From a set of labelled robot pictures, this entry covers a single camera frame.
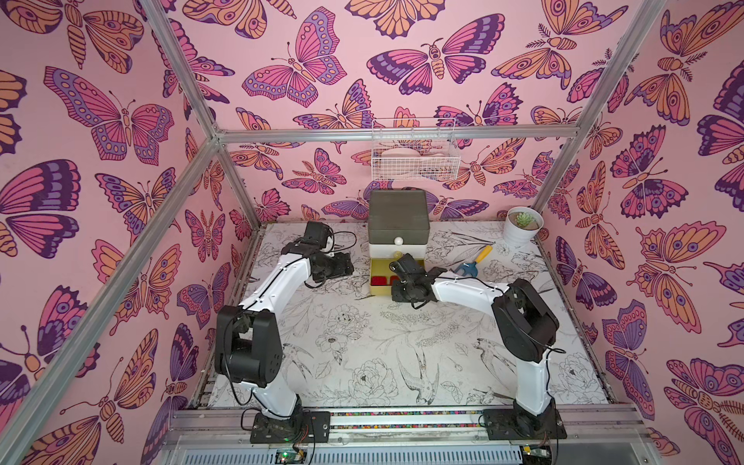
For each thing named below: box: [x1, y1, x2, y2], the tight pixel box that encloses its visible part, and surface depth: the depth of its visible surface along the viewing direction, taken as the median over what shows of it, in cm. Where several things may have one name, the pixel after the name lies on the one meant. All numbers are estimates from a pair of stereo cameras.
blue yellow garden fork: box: [454, 245, 494, 279], surface depth 108 cm
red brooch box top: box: [371, 276, 387, 286], surface depth 102 cm
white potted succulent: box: [502, 206, 545, 247], surface depth 108 cm
